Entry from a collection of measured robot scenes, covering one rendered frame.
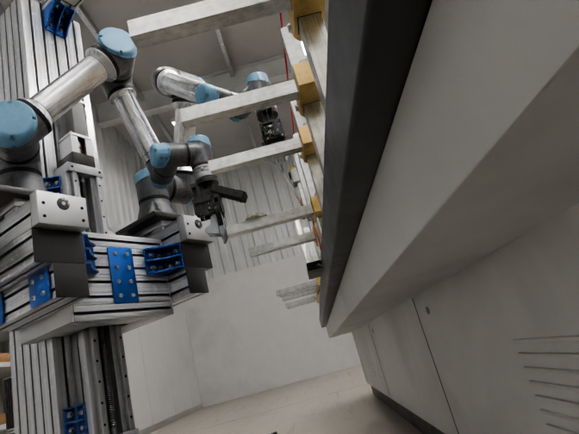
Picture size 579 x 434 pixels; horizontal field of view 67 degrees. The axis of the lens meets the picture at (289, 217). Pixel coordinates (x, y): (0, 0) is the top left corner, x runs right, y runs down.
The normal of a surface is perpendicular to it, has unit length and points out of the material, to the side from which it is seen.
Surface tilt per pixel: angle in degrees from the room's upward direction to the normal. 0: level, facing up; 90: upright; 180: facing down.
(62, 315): 90
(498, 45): 90
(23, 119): 95
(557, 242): 90
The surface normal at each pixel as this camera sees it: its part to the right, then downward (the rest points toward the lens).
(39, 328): -0.54, -0.12
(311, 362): -0.07, -0.29
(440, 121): -0.97, 0.25
